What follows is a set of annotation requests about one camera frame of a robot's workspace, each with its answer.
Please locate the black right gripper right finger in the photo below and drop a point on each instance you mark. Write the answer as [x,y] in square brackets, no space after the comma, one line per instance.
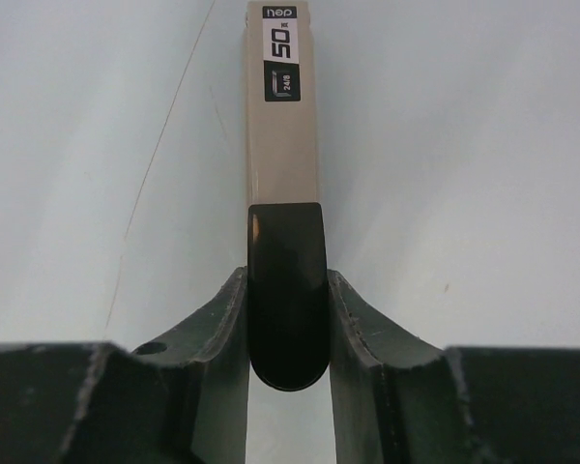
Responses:
[398,399]

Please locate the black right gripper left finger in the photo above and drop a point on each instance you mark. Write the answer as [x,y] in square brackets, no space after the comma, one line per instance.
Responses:
[179,398]

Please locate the beige and black stapler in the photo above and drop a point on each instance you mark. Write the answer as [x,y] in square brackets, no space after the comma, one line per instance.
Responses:
[287,282]

